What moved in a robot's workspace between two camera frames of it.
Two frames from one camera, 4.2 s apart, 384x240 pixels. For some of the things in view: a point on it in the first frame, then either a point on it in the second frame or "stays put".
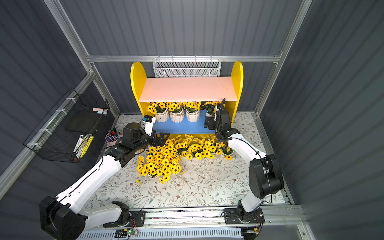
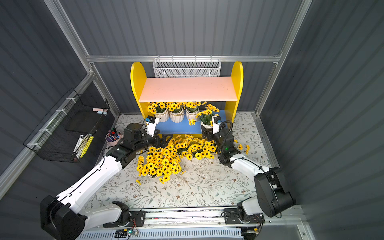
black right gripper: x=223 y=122 -> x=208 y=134
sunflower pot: x=182 y=146 stays put
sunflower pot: x=168 y=151 stays put
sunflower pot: x=199 y=149 stays put
